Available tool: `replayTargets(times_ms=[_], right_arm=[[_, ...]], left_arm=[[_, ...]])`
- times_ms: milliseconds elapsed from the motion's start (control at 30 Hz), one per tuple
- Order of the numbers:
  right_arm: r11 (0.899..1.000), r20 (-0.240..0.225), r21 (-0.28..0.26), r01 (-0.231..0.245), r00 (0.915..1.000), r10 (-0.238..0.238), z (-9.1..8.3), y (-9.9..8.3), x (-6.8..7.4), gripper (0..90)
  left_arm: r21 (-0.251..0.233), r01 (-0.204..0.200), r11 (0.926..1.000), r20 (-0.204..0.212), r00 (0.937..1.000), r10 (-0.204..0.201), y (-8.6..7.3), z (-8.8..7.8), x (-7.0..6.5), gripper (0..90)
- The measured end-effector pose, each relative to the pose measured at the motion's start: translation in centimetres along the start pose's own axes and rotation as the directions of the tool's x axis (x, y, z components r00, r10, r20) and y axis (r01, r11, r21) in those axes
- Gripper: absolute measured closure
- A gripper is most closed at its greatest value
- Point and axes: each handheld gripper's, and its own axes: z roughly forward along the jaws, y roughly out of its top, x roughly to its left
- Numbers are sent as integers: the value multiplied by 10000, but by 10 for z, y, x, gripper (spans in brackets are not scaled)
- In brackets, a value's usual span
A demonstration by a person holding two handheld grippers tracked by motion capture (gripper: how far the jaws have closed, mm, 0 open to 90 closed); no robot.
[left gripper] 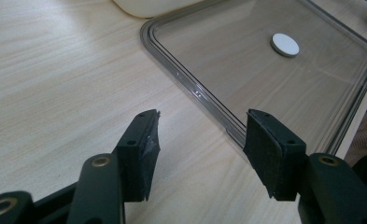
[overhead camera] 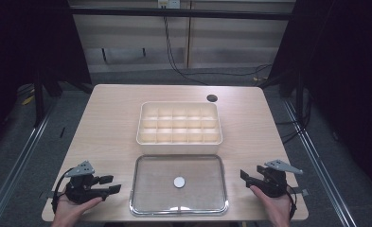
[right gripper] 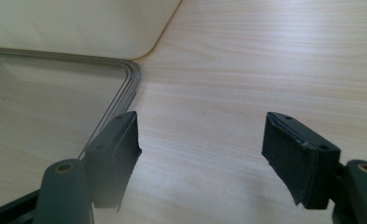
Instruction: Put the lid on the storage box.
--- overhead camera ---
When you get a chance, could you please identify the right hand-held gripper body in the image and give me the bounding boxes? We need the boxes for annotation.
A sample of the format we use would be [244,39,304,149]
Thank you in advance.
[257,158,304,199]

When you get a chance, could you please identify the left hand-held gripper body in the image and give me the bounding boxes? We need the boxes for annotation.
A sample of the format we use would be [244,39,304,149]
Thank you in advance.
[63,160,110,204]

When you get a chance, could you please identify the person's left hand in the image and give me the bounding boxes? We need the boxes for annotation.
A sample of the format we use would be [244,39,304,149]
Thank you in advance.
[50,194,104,227]

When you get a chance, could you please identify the person's right hand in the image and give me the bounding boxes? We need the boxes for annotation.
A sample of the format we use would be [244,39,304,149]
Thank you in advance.
[249,184,292,227]

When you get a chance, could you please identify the grey tape strip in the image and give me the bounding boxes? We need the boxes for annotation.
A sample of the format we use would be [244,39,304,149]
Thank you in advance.
[290,186,310,197]
[39,190,56,201]

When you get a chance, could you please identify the transparent box lid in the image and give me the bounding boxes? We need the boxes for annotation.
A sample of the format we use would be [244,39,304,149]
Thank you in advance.
[129,153,230,218]

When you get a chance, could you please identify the white round disc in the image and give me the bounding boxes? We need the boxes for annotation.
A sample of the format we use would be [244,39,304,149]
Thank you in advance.
[173,176,186,189]

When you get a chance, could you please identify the black metal stand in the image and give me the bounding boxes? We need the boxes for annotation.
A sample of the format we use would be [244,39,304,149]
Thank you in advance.
[32,70,46,129]
[295,70,305,119]

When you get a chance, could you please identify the white compartment storage box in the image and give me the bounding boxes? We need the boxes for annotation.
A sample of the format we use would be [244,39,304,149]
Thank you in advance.
[135,100,223,156]

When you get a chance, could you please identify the dark curtain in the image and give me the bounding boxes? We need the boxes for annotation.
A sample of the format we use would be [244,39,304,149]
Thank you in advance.
[267,0,372,200]
[0,0,93,159]

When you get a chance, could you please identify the black horizontal metal bar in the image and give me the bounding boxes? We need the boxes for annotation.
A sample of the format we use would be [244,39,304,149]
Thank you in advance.
[69,7,296,21]

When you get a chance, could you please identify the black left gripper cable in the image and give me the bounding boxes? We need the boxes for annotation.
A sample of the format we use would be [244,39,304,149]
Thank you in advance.
[50,167,76,215]

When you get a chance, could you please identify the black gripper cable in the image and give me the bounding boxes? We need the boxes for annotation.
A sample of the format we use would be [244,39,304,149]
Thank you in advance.
[50,167,76,215]
[285,184,299,219]

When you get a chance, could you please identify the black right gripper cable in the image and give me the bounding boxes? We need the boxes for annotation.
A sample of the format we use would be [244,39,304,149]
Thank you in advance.
[285,184,299,219]

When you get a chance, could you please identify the metal floor rail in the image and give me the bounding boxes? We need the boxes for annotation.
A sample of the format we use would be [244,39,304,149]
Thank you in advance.
[0,100,59,227]
[282,98,362,227]

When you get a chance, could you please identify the black floor cables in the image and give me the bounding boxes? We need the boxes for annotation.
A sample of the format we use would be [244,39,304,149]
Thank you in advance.
[274,94,314,146]

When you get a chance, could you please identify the black hanging wall cable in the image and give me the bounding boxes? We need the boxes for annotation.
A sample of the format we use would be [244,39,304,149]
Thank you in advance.
[162,15,274,87]

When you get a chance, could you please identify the white wall outlet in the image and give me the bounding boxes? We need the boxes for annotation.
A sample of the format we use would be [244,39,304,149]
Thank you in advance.
[157,0,182,9]

